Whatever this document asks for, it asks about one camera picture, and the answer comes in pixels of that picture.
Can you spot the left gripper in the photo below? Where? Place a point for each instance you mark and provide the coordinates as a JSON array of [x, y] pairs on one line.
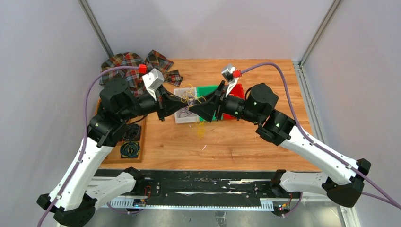
[[166, 103]]

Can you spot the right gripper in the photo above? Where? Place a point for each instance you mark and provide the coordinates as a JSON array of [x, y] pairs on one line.
[[205, 109]]

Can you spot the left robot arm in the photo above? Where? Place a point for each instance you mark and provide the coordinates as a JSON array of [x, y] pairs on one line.
[[72, 203]]

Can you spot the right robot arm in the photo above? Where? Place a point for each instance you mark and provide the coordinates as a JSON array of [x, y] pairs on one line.
[[340, 178]]

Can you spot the green plastic bin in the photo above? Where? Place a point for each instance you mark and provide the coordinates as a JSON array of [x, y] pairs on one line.
[[208, 89]]

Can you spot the white plastic bin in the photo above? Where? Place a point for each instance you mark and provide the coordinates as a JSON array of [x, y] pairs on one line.
[[188, 95]]

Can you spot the red plastic bin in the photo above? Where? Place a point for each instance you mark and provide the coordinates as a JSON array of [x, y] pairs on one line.
[[237, 91]]

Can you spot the wooden compartment tray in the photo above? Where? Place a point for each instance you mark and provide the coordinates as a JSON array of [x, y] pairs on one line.
[[128, 147]]

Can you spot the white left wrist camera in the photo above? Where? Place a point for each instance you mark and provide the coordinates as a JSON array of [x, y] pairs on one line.
[[152, 81]]

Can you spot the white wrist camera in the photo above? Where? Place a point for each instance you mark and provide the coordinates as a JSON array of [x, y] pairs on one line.
[[152, 81], [231, 74]]

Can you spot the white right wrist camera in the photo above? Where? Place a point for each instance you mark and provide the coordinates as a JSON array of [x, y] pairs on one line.
[[231, 74]]

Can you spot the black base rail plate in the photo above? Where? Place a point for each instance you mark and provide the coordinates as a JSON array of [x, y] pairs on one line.
[[210, 188]]

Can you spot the right aluminium table rail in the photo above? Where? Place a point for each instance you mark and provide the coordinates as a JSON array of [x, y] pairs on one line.
[[309, 102]]

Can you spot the left aluminium frame post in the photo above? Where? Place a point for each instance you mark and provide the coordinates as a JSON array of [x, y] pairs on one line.
[[96, 27]]

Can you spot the aluminium frame post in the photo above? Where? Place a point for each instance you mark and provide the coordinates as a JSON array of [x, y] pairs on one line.
[[320, 30], [96, 27]]

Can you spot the right aluminium frame post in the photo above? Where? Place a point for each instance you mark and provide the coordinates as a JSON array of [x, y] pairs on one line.
[[320, 30]]

